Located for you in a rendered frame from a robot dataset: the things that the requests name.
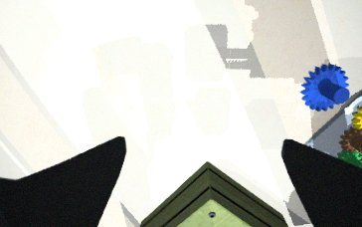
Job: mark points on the green gear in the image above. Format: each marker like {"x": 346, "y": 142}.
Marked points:
{"x": 351, "y": 157}

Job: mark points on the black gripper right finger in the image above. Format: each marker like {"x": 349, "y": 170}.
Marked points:
{"x": 329, "y": 188}

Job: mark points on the brown gear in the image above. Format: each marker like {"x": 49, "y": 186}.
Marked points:
{"x": 352, "y": 140}

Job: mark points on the blue gear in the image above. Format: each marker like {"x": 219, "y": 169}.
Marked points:
{"x": 325, "y": 88}

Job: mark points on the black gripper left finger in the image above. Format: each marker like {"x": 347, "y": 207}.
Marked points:
{"x": 71, "y": 193}

